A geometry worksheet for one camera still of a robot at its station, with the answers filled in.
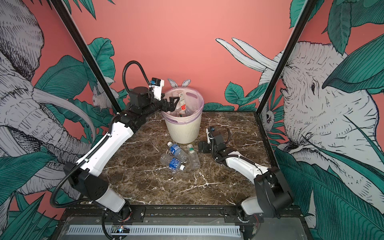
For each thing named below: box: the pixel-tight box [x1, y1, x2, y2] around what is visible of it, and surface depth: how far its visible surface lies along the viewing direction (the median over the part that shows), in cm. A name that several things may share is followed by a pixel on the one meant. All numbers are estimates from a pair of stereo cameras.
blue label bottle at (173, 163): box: [160, 153, 186, 172], surface depth 89 cm
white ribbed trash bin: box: [164, 114, 202, 144], surface depth 92 cm
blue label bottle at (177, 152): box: [167, 141, 189, 162], surface depth 95 cm
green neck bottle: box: [187, 144, 201, 170], surface depth 93 cm
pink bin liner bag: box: [161, 87, 205, 124], surface depth 94 cm
